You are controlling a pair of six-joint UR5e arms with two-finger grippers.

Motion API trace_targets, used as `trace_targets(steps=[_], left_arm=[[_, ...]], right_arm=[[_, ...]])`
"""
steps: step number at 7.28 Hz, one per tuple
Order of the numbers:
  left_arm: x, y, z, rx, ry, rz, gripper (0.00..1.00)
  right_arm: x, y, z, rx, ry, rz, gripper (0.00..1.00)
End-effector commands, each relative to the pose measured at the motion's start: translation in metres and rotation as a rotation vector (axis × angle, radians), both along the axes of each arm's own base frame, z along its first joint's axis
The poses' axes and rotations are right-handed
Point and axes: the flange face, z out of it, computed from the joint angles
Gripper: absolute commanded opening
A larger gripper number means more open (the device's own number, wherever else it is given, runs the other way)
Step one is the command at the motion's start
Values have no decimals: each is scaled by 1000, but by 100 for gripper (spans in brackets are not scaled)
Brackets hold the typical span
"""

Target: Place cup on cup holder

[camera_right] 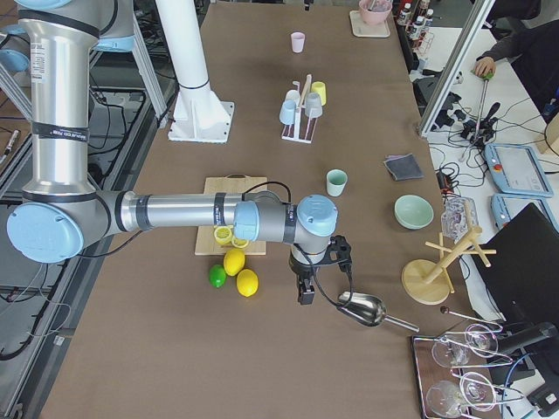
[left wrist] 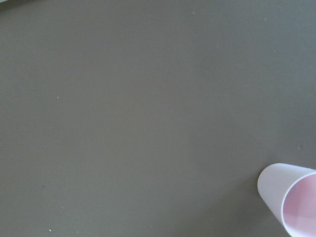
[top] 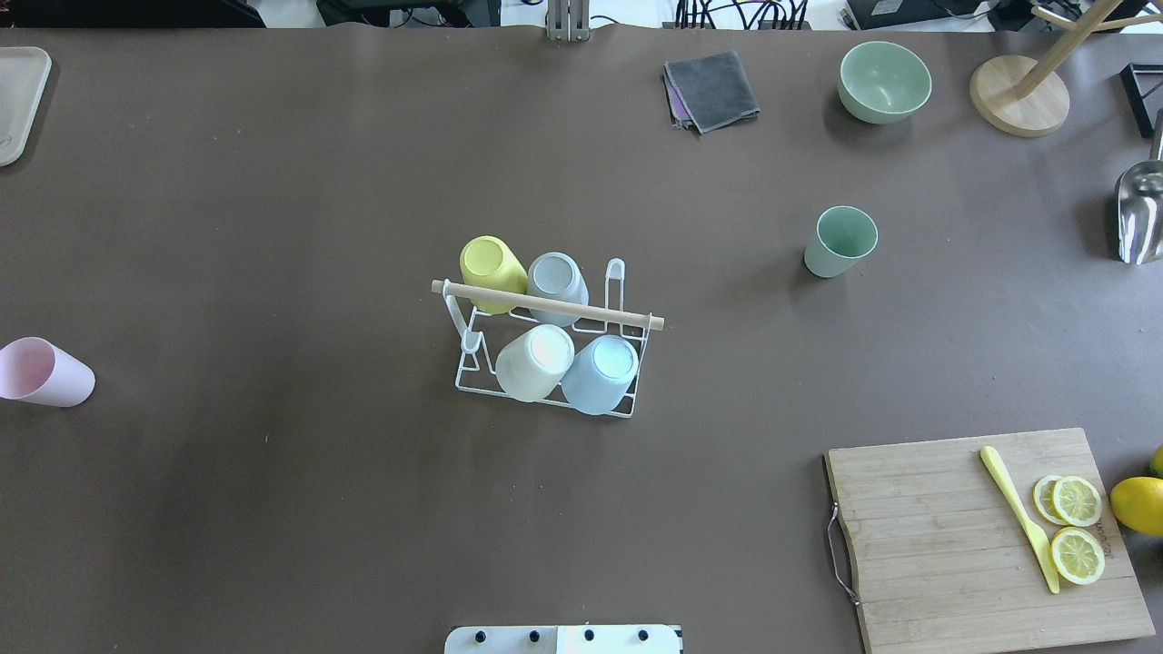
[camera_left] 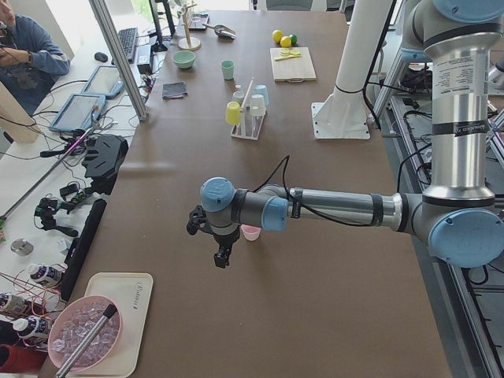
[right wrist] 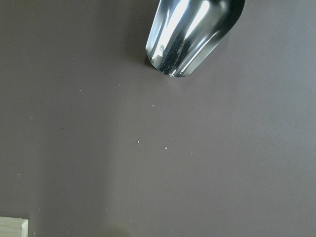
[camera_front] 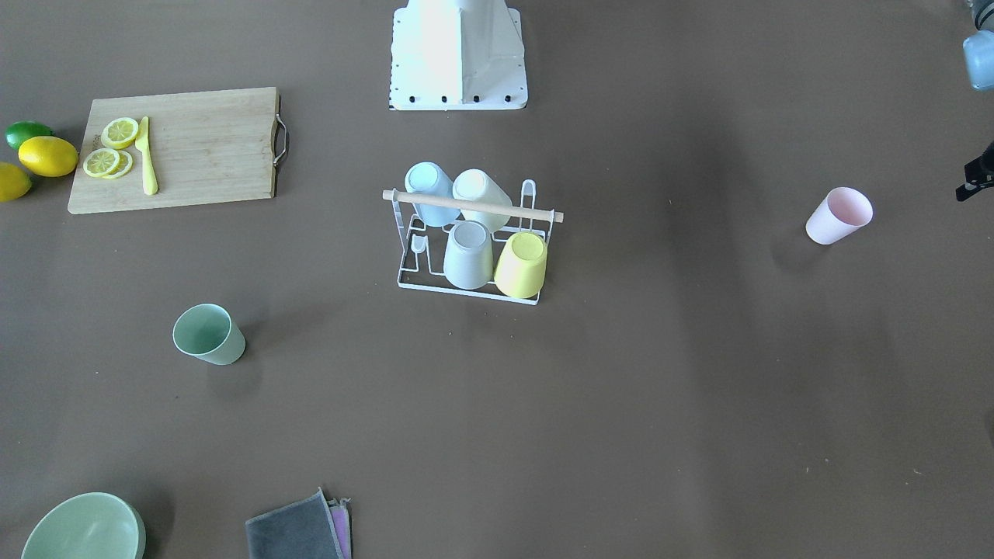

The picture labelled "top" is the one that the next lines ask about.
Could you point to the grey cup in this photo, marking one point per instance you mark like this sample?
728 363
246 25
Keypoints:
557 276

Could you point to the light blue cup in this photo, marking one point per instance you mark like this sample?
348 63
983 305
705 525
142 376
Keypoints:
600 375

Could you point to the wooden mug tree stand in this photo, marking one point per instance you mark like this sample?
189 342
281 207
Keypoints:
1024 97

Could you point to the yellow plastic knife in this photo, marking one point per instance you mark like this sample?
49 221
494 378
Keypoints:
1038 538

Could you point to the green bowl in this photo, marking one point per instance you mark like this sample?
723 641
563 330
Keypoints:
882 82

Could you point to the yellow cup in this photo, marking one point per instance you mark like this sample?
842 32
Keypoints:
486 261

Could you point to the whole yellow lemon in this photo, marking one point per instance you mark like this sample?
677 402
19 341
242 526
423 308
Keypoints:
1137 504

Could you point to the beige tray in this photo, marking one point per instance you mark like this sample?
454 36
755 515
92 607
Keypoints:
24 73

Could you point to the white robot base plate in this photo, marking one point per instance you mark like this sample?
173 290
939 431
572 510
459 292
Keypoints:
584 638

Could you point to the lemon slice upper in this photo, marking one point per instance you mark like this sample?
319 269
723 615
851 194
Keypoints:
1067 500

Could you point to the white cup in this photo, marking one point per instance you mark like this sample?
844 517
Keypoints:
530 367

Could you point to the pink cup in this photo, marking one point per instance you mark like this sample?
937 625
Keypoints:
34 370

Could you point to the green cup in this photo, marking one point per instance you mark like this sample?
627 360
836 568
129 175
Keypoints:
843 236

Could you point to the bamboo cutting board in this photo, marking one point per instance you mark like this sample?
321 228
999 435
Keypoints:
940 564

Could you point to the metal scoop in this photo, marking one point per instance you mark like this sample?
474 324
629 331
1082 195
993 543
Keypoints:
1139 204

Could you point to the lemon slice lower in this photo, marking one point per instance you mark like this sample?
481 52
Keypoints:
1077 556

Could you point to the grey folded cloth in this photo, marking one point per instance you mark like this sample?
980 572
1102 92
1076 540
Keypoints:
709 92

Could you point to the white wire cup holder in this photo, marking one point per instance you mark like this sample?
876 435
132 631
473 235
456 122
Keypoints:
487 320

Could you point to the lemon slice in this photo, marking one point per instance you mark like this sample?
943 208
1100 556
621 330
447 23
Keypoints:
1067 500
1077 556

